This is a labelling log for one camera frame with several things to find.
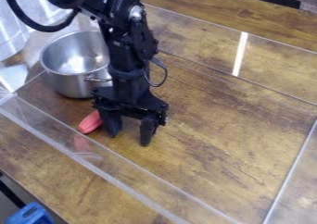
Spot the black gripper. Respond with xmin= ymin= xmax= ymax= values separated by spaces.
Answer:
xmin=92 ymin=68 xmax=168 ymax=146

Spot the pink handled metal spoon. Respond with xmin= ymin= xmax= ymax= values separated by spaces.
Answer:
xmin=77 ymin=111 xmax=101 ymax=134

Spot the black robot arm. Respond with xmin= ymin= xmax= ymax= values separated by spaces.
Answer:
xmin=48 ymin=0 xmax=168 ymax=145

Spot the stainless steel pot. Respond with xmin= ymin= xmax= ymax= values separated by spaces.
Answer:
xmin=40 ymin=31 xmax=111 ymax=99

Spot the white checkered curtain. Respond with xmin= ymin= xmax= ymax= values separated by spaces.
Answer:
xmin=0 ymin=0 xmax=79 ymax=62

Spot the blue plastic crate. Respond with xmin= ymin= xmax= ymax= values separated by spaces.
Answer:
xmin=5 ymin=202 xmax=54 ymax=224

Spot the clear acrylic barrier wall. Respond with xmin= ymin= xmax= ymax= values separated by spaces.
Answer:
xmin=0 ymin=93 xmax=234 ymax=224

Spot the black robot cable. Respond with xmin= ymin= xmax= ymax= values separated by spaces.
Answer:
xmin=0 ymin=0 xmax=80 ymax=33

